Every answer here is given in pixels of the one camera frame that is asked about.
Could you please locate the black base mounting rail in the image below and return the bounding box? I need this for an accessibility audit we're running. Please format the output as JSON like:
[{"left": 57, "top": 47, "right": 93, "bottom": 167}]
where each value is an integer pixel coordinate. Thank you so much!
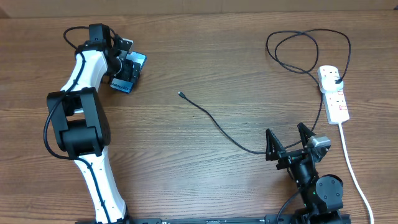
[{"left": 75, "top": 215, "right": 351, "bottom": 224}]

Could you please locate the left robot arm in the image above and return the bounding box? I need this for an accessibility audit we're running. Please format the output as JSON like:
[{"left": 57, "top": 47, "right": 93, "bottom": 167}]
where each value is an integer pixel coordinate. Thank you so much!
[{"left": 43, "top": 24, "right": 146, "bottom": 223}]

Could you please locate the white charger plug adapter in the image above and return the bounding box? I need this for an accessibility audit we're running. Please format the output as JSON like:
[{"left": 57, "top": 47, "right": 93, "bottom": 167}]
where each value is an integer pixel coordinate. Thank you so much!
[{"left": 319, "top": 77, "right": 344, "bottom": 94}]

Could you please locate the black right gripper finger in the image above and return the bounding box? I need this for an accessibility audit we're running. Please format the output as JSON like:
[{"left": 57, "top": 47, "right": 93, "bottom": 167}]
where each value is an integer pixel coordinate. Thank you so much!
[
  {"left": 297, "top": 123, "right": 315, "bottom": 147},
  {"left": 266, "top": 129, "right": 286, "bottom": 161}
]

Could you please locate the blue Galaxy smartphone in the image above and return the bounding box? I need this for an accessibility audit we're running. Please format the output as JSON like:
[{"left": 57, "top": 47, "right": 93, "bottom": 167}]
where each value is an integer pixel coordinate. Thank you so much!
[{"left": 110, "top": 52, "right": 147, "bottom": 94}]

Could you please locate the black USB charging cable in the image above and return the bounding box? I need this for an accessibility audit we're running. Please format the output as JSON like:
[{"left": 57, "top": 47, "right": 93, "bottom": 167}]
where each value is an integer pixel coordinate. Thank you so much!
[{"left": 177, "top": 29, "right": 352, "bottom": 155}]

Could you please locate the white power strip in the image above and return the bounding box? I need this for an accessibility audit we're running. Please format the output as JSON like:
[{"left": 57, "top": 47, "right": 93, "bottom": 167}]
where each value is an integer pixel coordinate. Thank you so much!
[{"left": 317, "top": 65, "right": 349, "bottom": 124}]

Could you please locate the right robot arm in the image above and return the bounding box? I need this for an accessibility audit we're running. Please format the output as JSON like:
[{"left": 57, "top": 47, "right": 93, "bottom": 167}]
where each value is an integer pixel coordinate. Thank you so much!
[{"left": 264, "top": 123, "right": 351, "bottom": 223}]

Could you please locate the white power strip cord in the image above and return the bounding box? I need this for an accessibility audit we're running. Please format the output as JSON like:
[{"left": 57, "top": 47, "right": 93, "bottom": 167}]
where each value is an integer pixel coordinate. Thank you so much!
[{"left": 338, "top": 123, "right": 375, "bottom": 224}]

